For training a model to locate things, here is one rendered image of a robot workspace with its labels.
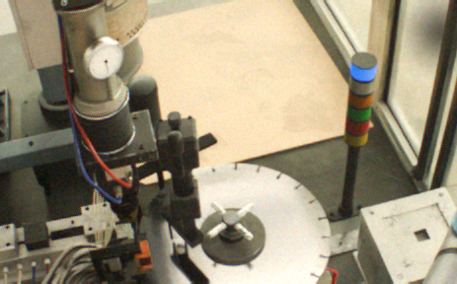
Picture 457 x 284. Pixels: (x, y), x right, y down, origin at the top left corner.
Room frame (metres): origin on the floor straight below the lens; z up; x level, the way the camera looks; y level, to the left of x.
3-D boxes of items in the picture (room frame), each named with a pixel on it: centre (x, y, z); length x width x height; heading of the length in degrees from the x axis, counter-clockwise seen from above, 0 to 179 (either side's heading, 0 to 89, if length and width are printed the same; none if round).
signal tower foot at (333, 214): (0.91, -0.14, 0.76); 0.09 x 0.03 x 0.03; 107
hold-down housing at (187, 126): (0.65, 0.13, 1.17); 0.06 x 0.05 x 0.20; 98
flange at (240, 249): (0.70, 0.07, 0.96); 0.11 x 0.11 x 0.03
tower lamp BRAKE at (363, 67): (0.91, -0.14, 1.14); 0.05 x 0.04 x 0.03; 17
